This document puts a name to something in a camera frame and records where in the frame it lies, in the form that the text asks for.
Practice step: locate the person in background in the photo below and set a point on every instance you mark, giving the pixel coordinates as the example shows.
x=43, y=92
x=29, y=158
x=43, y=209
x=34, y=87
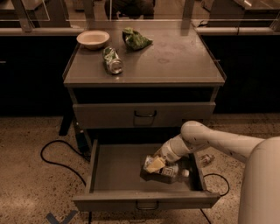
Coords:
x=130, y=8

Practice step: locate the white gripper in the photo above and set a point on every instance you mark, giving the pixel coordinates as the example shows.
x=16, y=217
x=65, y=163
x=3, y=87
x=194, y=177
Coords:
x=168, y=152

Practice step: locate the closed grey top drawer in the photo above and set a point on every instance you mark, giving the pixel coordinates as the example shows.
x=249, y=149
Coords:
x=140, y=115

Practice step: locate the small clear bottle on floor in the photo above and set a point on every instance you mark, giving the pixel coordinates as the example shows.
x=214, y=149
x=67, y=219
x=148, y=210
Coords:
x=206, y=160

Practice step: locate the open grey middle drawer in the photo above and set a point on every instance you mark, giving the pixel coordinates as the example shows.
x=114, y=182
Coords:
x=116, y=182

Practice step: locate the blue power adapter box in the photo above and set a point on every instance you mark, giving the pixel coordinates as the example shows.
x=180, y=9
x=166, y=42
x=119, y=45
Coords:
x=82, y=142

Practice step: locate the grey metal drawer cabinet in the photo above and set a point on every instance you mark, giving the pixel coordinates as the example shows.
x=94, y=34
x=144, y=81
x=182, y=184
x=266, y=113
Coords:
x=176, y=67

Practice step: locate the clear plastic water bottle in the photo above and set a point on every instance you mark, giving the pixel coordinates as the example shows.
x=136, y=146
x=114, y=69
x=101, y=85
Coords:
x=171, y=170

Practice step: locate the crushed green soda can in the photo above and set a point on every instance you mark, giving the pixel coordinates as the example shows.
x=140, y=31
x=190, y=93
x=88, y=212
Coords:
x=112, y=61

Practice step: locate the white ceramic bowl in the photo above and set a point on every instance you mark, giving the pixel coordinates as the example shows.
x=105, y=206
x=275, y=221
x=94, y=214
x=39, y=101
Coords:
x=93, y=40

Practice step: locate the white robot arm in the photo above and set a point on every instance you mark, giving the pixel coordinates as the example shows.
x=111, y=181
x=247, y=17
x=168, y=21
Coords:
x=260, y=188

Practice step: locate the crumpled green chip bag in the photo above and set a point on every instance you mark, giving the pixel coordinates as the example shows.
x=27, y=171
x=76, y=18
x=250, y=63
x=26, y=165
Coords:
x=134, y=39

